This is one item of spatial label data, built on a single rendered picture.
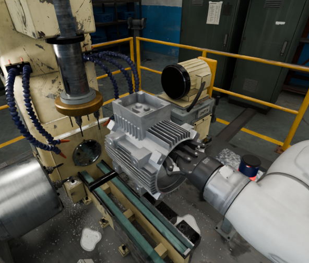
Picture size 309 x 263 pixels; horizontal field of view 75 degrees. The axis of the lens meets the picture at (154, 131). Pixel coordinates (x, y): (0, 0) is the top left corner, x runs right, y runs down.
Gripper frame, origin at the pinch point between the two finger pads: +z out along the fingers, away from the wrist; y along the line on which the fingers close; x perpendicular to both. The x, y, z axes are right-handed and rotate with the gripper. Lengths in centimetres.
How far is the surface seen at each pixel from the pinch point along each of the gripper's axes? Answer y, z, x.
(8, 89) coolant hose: 23.1, 40.5, -1.6
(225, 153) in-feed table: -60, -1, 45
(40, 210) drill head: 30.0, 19.7, 33.1
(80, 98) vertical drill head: 4.1, 33.3, 4.4
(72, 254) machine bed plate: 28, 11, 58
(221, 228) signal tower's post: -26, -23, 54
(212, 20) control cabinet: -287, 174, 25
